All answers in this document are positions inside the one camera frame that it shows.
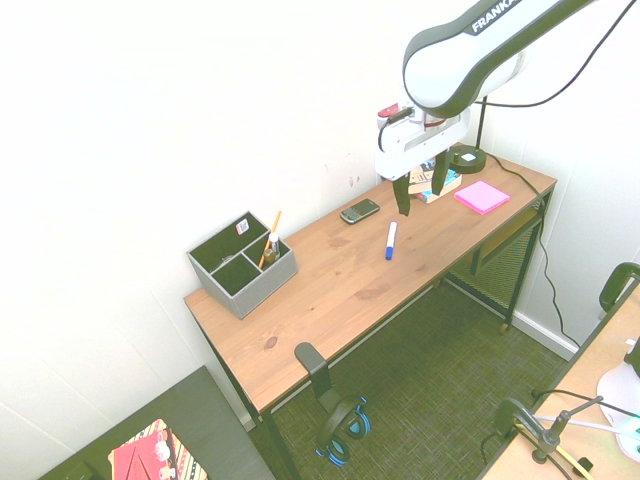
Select stack of colourful books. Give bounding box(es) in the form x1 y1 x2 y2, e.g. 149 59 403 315
406 158 464 204

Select white round stand base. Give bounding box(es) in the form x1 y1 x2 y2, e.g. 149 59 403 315
596 360 640 419

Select thin black cable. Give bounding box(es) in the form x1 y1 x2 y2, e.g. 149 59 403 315
529 386 601 401

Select pink sticky note pad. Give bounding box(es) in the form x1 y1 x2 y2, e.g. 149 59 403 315
453 180 512 217

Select grey fabric desk organiser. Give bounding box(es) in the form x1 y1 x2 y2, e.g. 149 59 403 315
186 209 300 322

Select orange pencil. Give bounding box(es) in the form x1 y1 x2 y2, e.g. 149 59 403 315
257 209 283 269

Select striped patterned book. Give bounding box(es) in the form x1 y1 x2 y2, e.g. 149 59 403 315
124 418 210 480

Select wooden desk with black frame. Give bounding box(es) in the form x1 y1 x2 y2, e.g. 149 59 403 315
183 177 558 480

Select black keypad phone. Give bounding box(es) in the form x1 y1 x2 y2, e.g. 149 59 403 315
339 198 381 226

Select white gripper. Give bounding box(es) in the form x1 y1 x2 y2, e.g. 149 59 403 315
374 102 474 218

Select black and blue headphones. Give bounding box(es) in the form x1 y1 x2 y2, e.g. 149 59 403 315
314 394 373 468

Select white marker with blue cap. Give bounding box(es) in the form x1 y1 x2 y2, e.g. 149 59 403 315
384 221 400 262

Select red book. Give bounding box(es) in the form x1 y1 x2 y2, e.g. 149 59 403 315
108 430 177 480

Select black table clamp with rod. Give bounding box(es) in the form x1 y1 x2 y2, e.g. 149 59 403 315
491 394 606 467

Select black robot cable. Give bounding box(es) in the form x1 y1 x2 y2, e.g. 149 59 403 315
474 0 636 109

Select black curved clamp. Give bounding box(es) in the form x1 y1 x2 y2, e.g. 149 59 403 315
598 260 640 312

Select black desk lamp base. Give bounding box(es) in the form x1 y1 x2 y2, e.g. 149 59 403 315
446 95 489 175

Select black side table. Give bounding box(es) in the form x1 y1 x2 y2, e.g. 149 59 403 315
37 364 277 480

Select black lamp cable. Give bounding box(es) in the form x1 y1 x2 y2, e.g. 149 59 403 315
483 151 582 347

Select wrist camera with red part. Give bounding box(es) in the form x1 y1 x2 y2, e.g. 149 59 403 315
376 103 415 124

